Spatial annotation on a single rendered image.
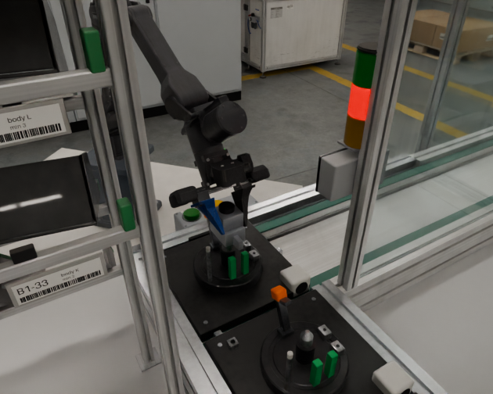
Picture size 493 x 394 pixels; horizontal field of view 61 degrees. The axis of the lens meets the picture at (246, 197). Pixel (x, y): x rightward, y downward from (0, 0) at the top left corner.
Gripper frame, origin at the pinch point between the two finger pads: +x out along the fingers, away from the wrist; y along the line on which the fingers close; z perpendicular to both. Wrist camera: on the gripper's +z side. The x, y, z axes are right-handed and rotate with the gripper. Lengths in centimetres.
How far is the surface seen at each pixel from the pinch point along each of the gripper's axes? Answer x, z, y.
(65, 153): -37, -89, -17
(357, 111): -9.0, 22.1, 16.4
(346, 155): -3.2, 15.9, 16.9
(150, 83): -123, -285, 83
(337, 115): -47, -240, 234
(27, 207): -7.6, 25.1, -30.5
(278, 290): 14.1, 10.9, -0.4
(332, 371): 27.2, 16.5, 1.2
